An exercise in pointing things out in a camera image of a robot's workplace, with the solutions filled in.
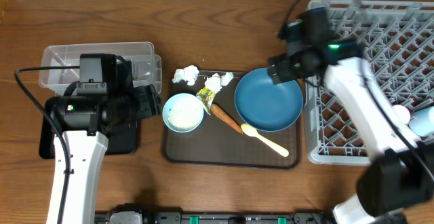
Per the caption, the white tissue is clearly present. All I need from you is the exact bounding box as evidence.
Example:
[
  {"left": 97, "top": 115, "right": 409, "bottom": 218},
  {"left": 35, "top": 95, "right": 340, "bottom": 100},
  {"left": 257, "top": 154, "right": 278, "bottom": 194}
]
[
  {"left": 205, "top": 72, "right": 234, "bottom": 93},
  {"left": 172, "top": 65, "right": 199, "bottom": 86}
]

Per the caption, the yellow green snack wrapper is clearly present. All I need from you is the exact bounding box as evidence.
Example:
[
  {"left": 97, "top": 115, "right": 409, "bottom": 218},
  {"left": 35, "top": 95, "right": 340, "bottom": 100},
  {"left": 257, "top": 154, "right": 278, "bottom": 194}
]
[{"left": 196, "top": 87, "right": 216, "bottom": 115}]

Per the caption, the orange carrot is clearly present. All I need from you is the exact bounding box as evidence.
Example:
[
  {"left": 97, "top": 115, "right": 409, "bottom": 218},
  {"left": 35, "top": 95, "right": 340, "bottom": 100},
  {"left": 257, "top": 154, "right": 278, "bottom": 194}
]
[{"left": 211, "top": 104, "right": 243, "bottom": 134}]

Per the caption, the clear plastic bin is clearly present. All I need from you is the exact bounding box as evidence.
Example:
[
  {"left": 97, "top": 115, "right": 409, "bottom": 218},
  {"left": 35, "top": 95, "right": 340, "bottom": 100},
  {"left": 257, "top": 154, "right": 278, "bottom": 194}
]
[{"left": 39, "top": 41, "right": 162, "bottom": 96}]

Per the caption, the black plastic bin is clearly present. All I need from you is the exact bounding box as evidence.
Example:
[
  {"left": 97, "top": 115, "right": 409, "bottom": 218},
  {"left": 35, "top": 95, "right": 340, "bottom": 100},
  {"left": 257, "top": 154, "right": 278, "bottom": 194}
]
[{"left": 39, "top": 92, "right": 139, "bottom": 160}]

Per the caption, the light blue rice bowl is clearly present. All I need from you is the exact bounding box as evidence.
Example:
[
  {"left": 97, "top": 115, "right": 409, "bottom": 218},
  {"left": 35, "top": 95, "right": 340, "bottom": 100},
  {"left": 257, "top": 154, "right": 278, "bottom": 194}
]
[{"left": 162, "top": 93, "right": 204, "bottom": 133}]

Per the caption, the brown serving tray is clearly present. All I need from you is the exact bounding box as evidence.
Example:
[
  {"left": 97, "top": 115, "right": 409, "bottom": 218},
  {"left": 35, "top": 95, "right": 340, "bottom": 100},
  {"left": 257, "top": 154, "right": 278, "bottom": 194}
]
[{"left": 161, "top": 69, "right": 302, "bottom": 170}]

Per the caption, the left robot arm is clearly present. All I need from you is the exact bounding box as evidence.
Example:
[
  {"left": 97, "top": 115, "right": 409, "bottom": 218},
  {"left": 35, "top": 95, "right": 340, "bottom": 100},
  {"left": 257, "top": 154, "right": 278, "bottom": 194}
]
[{"left": 47, "top": 54, "right": 161, "bottom": 223}]

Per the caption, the dark blue plate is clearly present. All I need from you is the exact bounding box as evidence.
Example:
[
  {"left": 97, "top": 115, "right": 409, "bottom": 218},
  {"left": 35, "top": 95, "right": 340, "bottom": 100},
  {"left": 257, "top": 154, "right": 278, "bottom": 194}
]
[{"left": 234, "top": 68, "right": 304, "bottom": 132}]

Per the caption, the cream plastic spoon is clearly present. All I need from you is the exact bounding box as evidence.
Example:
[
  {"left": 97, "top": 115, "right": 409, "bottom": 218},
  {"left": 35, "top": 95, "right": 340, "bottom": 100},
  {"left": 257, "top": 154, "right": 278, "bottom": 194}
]
[{"left": 241, "top": 124, "right": 290, "bottom": 157}]

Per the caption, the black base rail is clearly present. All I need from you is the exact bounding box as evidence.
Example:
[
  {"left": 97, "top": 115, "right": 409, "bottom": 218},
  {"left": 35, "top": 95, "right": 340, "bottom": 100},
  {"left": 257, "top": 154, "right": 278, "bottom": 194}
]
[{"left": 94, "top": 204, "right": 333, "bottom": 224}]

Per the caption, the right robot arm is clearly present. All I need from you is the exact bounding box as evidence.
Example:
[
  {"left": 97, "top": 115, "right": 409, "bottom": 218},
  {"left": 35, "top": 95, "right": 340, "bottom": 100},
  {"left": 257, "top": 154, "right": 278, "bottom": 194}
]
[{"left": 267, "top": 7, "right": 433, "bottom": 223}]

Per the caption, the grey dishwasher rack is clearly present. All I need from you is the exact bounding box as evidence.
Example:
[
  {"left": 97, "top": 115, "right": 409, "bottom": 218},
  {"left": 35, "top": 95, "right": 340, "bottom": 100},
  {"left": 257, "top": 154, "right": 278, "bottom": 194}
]
[{"left": 304, "top": 0, "right": 433, "bottom": 166}]

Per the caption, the pink white cup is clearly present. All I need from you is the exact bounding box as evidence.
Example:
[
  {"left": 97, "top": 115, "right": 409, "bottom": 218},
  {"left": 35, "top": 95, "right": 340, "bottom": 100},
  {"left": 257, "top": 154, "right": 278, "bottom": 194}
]
[{"left": 393, "top": 105, "right": 411, "bottom": 124}]

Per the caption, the light blue cup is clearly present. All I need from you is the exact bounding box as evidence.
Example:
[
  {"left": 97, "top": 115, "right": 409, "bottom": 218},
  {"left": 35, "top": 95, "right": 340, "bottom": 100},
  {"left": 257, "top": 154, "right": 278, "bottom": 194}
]
[{"left": 408, "top": 107, "right": 434, "bottom": 137}]

